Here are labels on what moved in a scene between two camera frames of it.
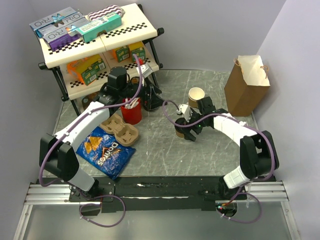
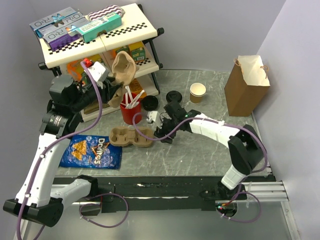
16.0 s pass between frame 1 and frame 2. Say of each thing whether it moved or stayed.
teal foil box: stayed
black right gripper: moved
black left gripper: moved
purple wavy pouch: stayed
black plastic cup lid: moved
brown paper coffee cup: moved
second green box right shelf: stayed
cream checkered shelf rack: stayed
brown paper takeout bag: stayed
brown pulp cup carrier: moved
